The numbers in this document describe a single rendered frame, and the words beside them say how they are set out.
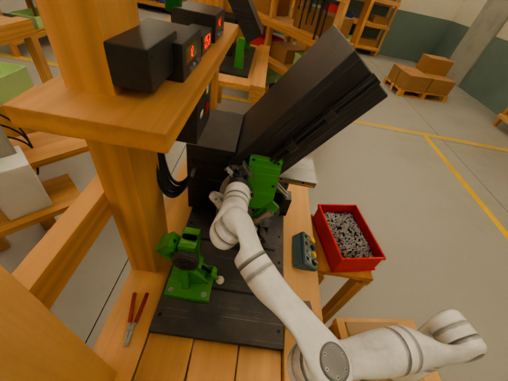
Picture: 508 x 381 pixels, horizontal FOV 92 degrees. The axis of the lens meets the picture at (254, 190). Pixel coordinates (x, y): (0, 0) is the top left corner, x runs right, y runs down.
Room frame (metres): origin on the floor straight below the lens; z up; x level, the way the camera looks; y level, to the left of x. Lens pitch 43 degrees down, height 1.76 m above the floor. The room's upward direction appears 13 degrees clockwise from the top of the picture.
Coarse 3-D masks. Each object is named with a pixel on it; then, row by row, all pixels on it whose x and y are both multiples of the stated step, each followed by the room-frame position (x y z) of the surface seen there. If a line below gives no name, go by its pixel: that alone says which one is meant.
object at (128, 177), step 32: (64, 0) 0.40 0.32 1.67; (96, 0) 0.41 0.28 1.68; (128, 0) 0.50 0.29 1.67; (64, 32) 0.40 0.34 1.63; (96, 32) 0.40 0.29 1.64; (64, 64) 0.39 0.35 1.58; (96, 64) 0.40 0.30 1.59; (96, 160) 0.39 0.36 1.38; (128, 160) 0.40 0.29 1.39; (128, 192) 0.40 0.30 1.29; (160, 192) 0.52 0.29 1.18; (128, 224) 0.40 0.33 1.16; (160, 224) 0.49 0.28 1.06; (128, 256) 0.39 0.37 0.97; (160, 256) 0.45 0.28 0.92; (0, 288) 0.09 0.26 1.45; (0, 320) 0.06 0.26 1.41; (32, 320) 0.08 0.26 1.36; (0, 352) 0.04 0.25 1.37; (32, 352) 0.05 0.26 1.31; (64, 352) 0.07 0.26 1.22
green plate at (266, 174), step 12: (252, 156) 0.69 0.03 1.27; (264, 156) 0.70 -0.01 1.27; (252, 168) 0.68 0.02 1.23; (264, 168) 0.69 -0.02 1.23; (276, 168) 0.69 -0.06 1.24; (252, 180) 0.67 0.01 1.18; (264, 180) 0.67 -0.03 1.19; (276, 180) 0.68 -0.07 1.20; (264, 192) 0.66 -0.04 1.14; (252, 204) 0.65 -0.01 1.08; (264, 204) 0.65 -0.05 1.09
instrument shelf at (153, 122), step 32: (224, 32) 1.03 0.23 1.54; (32, 96) 0.34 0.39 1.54; (64, 96) 0.36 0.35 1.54; (96, 96) 0.39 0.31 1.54; (128, 96) 0.41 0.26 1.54; (160, 96) 0.44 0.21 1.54; (192, 96) 0.47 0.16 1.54; (32, 128) 0.30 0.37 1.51; (64, 128) 0.31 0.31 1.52; (96, 128) 0.31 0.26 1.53; (128, 128) 0.31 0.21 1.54; (160, 128) 0.33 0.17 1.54
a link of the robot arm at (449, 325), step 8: (440, 312) 0.32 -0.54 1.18; (448, 312) 0.32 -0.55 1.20; (456, 312) 0.32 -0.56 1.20; (432, 320) 0.31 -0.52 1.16; (440, 320) 0.30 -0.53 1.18; (448, 320) 0.30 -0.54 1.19; (456, 320) 0.30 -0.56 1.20; (464, 320) 0.31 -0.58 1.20; (424, 328) 0.30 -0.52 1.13; (432, 328) 0.29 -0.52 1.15; (440, 328) 0.29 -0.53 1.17; (448, 328) 0.28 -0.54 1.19; (456, 328) 0.28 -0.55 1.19; (464, 328) 0.29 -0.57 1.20; (472, 328) 0.29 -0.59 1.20; (432, 336) 0.29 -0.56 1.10; (440, 336) 0.27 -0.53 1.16; (448, 336) 0.27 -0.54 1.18; (456, 336) 0.27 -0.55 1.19; (464, 336) 0.27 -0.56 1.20
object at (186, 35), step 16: (176, 16) 0.85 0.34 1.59; (192, 16) 0.85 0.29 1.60; (208, 16) 0.85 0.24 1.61; (224, 16) 1.00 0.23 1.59; (176, 32) 0.59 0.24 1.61; (192, 32) 0.62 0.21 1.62; (176, 48) 0.51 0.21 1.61; (192, 48) 0.59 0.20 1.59; (176, 64) 0.51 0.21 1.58; (192, 64) 0.59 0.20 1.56; (176, 80) 0.51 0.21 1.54
